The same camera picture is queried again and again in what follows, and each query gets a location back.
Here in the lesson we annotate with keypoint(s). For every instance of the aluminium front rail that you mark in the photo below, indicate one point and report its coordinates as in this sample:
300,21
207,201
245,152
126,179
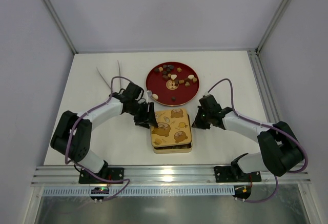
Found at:
148,175

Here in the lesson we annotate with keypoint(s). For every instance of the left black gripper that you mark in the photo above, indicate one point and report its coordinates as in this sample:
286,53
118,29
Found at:
143,114

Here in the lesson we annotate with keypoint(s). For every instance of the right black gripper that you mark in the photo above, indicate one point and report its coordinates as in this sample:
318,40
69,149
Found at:
201,119

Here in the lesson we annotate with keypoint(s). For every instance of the red round plate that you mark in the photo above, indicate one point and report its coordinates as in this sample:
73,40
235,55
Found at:
160,83

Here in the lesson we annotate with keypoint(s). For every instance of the silver metal tongs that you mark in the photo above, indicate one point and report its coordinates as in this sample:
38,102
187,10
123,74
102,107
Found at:
106,75

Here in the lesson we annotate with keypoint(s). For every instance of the slotted grey cable duct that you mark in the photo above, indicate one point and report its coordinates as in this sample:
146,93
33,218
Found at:
134,190

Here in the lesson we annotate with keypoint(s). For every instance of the aluminium frame post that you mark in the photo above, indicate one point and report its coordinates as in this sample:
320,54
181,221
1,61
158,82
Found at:
273,24
51,10

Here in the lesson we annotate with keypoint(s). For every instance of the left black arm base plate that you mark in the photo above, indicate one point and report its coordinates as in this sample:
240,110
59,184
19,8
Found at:
112,175

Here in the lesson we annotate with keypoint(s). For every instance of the silver tin lid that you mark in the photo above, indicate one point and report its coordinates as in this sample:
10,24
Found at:
170,127

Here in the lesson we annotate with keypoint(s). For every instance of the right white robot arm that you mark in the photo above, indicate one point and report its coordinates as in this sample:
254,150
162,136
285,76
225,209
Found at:
279,151

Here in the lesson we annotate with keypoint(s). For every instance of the left aluminium frame post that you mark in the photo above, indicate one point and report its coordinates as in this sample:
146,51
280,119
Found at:
51,10

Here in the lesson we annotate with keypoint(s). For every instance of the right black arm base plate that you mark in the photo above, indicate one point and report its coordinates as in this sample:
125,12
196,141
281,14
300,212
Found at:
230,174

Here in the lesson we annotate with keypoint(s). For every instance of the gold chocolate box tray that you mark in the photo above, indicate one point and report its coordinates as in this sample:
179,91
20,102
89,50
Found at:
172,149

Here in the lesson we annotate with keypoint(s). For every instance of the right aluminium frame post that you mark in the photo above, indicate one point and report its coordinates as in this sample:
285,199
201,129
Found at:
273,24

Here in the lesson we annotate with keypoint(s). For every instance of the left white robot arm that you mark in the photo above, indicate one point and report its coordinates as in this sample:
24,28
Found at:
72,136

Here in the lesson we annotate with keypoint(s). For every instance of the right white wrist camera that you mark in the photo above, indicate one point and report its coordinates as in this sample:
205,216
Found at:
209,104

